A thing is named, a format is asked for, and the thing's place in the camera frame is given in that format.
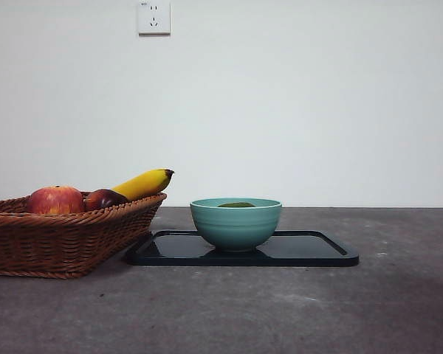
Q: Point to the green avocado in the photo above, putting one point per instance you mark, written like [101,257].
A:
[236,205]

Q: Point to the teal ribbed bowl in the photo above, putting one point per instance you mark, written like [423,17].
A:
[236,228]

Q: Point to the yellow banana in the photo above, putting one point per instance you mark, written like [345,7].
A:
[144,184]

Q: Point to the black rectangular tray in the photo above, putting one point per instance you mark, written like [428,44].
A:
[302,254]

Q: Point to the dark red apple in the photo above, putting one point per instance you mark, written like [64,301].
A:
[105,199]

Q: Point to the red yellow apple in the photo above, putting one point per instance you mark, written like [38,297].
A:
[57,201]

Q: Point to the brown wicker basket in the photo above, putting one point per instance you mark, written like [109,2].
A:
[51,243]

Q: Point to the white wall socket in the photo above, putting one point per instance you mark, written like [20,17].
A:
[154,18]

